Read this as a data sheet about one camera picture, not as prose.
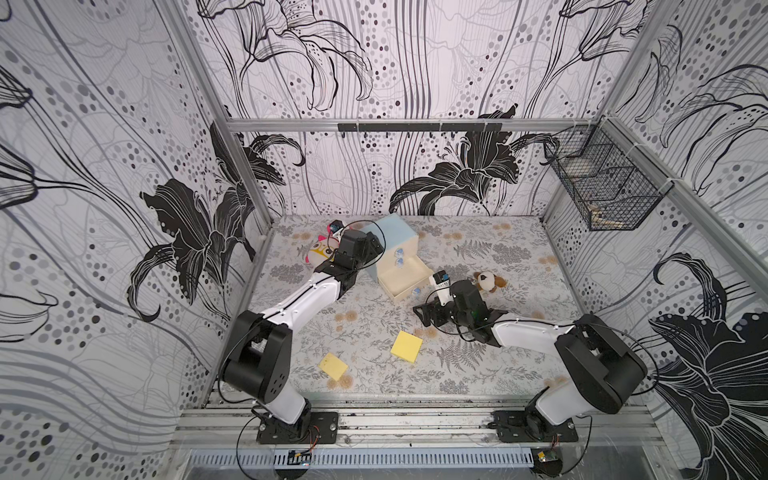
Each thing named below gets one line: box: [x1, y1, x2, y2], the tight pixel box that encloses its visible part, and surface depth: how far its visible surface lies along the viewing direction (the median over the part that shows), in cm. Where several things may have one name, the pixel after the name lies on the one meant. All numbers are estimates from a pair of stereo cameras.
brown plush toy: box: [473, 271, 507, 293], surface depth 100 cm
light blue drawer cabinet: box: [365, 213, 434, 302], surface depth 99 cm
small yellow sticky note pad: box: [318, 352, 348, 381], surface depth 85 cm
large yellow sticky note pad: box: [390, 330, 423, 363], surface depth 88 cm
